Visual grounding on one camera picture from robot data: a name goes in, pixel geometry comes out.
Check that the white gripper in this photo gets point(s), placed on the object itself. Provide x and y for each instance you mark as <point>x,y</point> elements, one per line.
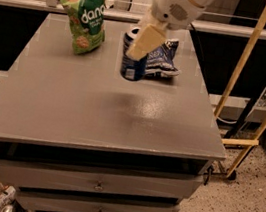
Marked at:
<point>172,5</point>

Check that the blue pepsi can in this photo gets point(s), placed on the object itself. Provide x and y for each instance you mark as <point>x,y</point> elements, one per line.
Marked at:
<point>130,69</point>

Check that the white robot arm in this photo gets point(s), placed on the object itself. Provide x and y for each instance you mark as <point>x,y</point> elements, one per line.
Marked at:
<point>245,8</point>

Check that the dark blue chip bag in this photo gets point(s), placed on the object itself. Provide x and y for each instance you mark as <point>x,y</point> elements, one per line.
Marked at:
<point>160,61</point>

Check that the green rice chip bag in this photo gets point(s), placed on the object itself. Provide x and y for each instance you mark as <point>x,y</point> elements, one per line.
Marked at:
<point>86,23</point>

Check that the grey metal railing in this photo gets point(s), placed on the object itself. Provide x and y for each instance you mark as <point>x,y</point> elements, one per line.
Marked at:
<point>55,5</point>

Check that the grey drawer cabinet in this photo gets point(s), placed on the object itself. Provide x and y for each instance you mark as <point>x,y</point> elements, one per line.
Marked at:
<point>66,109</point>

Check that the top grey drawer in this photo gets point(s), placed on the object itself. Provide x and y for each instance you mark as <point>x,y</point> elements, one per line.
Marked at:
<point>101,180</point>

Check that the grey drawer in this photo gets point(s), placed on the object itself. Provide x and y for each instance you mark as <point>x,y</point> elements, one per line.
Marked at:
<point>101,180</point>
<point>64,203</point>

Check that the middle grey drawer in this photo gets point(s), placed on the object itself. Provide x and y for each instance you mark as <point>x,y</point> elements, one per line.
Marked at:
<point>64,203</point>

